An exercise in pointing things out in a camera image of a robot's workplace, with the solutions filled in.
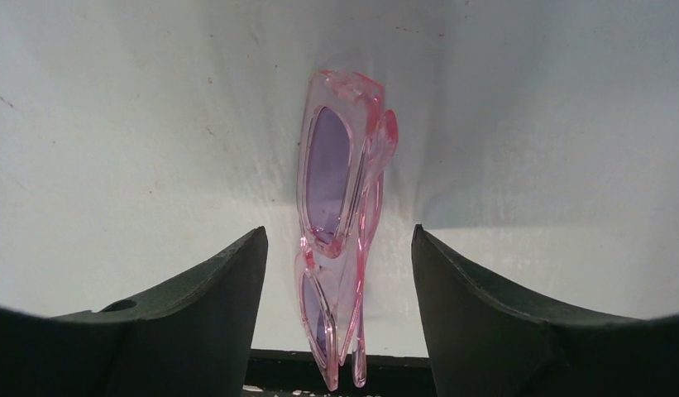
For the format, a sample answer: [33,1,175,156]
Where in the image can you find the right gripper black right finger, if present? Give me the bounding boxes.
[412,225,646,396]

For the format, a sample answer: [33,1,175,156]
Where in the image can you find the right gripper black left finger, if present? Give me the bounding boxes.
[56,227,268,396]

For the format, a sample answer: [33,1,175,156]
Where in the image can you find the pink transparent sunglasses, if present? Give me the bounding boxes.
[294,69,399,391]

